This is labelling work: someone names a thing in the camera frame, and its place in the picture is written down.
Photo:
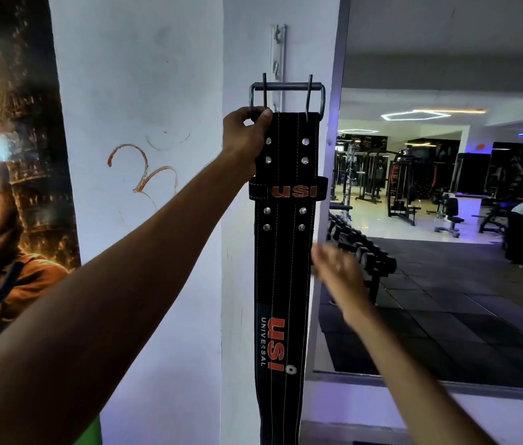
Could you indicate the green shirt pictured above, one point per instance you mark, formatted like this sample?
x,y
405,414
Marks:
x,y
89,433

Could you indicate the person's right forearm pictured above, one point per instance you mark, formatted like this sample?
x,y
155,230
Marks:
x,y
409,380

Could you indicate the person's left forearm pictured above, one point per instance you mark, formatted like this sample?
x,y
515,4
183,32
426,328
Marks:
x,y
104,310

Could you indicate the black seated exercise machine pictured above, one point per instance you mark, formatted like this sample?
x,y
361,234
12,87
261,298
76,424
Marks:
x,y
450,215

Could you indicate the black workout bench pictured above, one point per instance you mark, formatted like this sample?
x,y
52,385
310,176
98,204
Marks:
x,y
493,217

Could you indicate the dark orange wall poster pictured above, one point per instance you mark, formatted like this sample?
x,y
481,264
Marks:
x,y
11,180

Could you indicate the person's right fingers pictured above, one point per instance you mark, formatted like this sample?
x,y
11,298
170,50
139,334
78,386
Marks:
x,y
328,261

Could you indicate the black weight stack machine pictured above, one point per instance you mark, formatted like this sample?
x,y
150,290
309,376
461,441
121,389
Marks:
x,y
402,189

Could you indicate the black leather weightlifting belt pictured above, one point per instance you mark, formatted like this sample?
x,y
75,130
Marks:
x,y
284,273

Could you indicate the hexagonal white ceiling light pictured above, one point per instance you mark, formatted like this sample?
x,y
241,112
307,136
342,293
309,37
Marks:
x,y
414,114

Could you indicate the large wall mirror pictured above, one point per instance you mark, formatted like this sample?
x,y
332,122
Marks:
x,y
451,296

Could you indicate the white wall hook rail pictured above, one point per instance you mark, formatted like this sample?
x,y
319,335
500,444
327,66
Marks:
x,y
278,55

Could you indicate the rack of black dumbbells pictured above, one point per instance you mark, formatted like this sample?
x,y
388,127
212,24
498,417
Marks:
x,y
363,254

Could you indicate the person's right hand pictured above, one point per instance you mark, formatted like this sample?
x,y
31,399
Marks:
x,y
342,282

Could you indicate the person's left hand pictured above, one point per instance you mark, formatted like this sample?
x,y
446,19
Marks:
x,y
243,136

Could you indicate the person's left thumb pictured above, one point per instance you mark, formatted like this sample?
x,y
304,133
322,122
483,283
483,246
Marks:
x,y
266,122

